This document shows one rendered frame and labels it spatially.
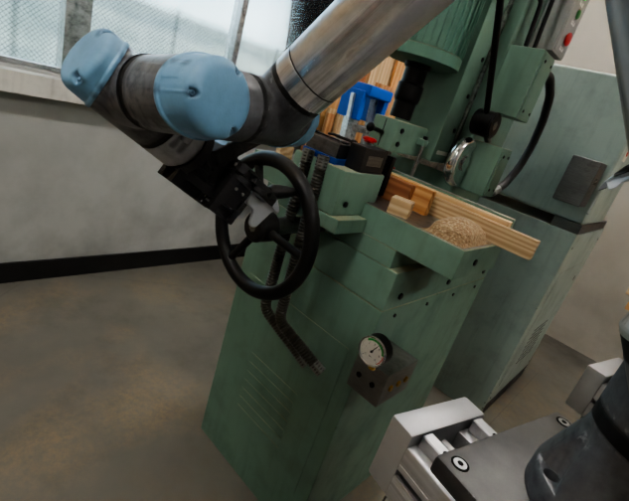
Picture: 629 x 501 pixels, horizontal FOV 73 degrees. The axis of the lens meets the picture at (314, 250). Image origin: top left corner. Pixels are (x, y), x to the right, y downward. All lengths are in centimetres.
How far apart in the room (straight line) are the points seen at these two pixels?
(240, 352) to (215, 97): 92
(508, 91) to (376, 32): 73
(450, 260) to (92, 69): 61
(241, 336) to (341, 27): 92
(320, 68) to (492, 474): 42
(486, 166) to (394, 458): 76
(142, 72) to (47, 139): 154
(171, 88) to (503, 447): 46
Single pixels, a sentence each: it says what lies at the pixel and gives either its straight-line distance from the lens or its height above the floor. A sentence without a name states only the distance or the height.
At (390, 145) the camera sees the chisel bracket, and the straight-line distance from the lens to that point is 100.
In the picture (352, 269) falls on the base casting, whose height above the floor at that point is 76.
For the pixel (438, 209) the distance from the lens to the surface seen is 97.
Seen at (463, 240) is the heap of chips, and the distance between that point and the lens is 81.
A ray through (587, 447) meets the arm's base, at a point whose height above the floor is 89.
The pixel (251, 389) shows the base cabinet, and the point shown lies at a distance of 123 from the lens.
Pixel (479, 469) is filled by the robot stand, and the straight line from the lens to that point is 45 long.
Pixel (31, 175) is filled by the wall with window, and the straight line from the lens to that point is 201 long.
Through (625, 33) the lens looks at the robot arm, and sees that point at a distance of 26.
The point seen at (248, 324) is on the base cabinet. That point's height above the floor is 46.
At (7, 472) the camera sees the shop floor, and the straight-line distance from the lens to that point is 143.
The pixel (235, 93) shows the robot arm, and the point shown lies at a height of 106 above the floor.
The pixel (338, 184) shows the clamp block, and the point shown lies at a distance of 81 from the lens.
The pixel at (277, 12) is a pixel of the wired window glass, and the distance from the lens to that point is 250.
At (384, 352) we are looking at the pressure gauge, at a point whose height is 68.
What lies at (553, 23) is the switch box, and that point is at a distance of 127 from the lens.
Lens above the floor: 108
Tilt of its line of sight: 20 degrees down
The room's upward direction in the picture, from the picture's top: 17 degrees clockwise
